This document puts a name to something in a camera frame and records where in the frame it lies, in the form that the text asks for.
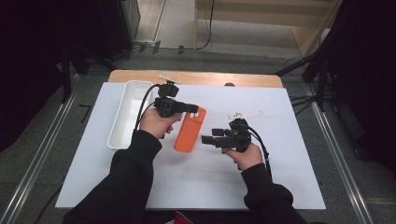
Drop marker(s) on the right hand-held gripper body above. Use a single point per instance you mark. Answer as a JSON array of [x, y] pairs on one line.
[[241, 133]]

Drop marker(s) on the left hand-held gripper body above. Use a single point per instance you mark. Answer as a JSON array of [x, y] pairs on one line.
[[166, 104]]

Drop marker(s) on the orange phone case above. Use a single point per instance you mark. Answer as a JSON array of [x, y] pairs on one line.
[[186, 137]]

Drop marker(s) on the white plastic storage box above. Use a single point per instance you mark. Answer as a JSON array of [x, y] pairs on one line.
[[129, 115]]

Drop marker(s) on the person's left hand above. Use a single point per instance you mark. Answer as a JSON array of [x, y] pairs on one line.
[[155, 124]]

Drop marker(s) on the person's right hand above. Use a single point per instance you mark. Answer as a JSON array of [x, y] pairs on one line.
[[249, 157]]

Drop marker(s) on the light wooden table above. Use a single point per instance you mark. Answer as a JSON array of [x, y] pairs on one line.
[[202, 77]]

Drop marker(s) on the white table mat board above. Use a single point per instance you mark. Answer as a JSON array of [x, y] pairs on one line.
[[295, 171]]

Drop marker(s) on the person's red white garment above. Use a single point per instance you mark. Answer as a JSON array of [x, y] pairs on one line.
[[183, 218]]

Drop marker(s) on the black tripod stand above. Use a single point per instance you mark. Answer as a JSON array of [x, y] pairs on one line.
[[320, 84]]

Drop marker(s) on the black metal stand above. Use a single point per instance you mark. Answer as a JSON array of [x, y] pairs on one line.
[[66, 77]]

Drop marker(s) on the light wooden shelf unit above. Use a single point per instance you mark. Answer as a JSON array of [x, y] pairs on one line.
[[264, 15]]

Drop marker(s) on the black curtain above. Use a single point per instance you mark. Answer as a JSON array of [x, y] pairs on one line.
[[28, 62], [367, 68]]

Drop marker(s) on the aluminium floor rail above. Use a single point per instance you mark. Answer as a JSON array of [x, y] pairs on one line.
[[37, 155], [339, 155]]

